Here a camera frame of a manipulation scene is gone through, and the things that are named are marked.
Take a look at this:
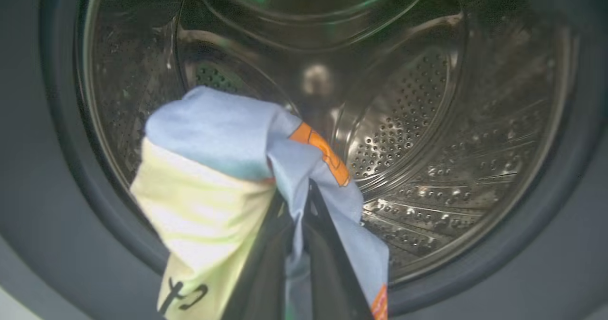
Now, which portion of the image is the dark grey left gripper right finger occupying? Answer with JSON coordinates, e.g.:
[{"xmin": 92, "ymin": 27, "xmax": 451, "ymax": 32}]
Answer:
[{"xmin": 304, "ymin": 180, "xmax": 373, "ymax": 320}]

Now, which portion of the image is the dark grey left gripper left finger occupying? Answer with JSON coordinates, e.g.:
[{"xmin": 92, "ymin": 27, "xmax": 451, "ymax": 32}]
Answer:
[{"xmin": 221, "ymin": 192, "xmax": 291, "ymax": 320}]

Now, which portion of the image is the cream pale yellow garment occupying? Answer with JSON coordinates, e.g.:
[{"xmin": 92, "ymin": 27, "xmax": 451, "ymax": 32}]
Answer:
[{"xmin": 131, "ymin": 137, "xmax": 278, "ymax": 320}]

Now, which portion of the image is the blue cartoon print garment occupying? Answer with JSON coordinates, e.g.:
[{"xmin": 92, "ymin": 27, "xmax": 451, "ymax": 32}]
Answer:
[{"xmin": 145, "ymin": 86, "xmax": 390, "ymax": 320}]

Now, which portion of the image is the white front-load washing machine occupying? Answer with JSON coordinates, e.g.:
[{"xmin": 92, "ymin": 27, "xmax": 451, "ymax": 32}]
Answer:
[
  {"xmin": 0, "ymin": 235, "xmax": 608, "ymax": 320},
  {"xmin": 0, "ymin": 0, "xmax": 608, "ymax": 320}
]

